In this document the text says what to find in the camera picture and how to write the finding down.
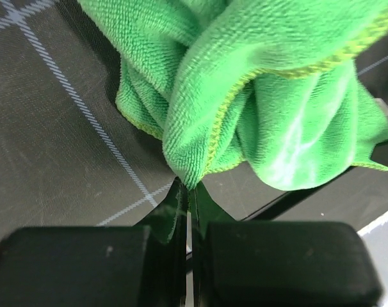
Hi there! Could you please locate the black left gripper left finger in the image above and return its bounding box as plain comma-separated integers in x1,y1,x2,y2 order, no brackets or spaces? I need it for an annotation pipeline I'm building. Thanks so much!
0,179,188,306

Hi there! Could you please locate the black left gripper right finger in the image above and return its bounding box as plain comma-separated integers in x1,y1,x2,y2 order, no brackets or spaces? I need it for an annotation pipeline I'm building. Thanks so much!
189,184,384,306

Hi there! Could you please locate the green microfiber towel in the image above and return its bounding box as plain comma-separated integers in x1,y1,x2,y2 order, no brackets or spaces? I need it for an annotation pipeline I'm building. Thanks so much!
80,1,388,191

